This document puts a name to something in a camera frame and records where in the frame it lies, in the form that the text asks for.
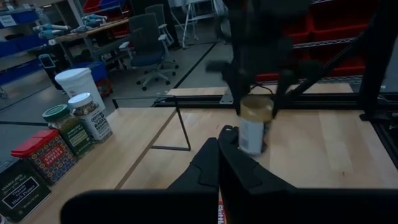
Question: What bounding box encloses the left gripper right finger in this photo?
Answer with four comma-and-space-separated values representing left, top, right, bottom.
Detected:
218, 124, 398, 224

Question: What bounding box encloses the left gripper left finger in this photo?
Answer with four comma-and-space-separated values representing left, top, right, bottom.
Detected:
60, 138, 220, 224

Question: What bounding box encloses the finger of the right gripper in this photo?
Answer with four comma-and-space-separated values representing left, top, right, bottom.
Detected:
271, 74, 297, 119
231, 77, 250, 114

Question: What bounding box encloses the gold lid spice jar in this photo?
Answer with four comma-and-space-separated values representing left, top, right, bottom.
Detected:
238, 95, 275, 156

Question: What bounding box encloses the red candy packet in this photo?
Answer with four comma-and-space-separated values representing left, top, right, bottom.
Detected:
217, 200, 226, 224

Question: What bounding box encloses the white lid seasoning jar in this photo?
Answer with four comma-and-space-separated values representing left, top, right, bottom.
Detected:
67, 92, 113, 144

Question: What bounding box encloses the green lid spice jar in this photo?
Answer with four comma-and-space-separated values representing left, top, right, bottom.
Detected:
42, 104, 94, 158

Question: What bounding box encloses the red lid paprika tin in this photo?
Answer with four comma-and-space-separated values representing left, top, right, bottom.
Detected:
11, 129, 78, 187

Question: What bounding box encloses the black pepper tin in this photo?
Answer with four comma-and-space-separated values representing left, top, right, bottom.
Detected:
0, 160, 52, 223

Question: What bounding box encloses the grey office chair blue seat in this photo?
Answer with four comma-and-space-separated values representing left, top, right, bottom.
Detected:
119, 12, 180, 91

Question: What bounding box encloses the blue floor bin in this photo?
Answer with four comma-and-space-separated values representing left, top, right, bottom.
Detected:
70, 60, 109, 85

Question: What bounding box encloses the white bucket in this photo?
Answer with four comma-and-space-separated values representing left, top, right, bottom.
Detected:
54, 67, 106, 110

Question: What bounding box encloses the small tablet screen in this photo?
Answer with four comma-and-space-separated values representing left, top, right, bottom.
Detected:
39, 53, 57, 70

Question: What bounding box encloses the wire rack with red bins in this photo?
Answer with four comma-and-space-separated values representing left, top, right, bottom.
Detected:
256, 0, 379, 82

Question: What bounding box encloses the black aluminium table frame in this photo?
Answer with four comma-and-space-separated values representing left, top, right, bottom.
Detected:
111, 0, 398, 170

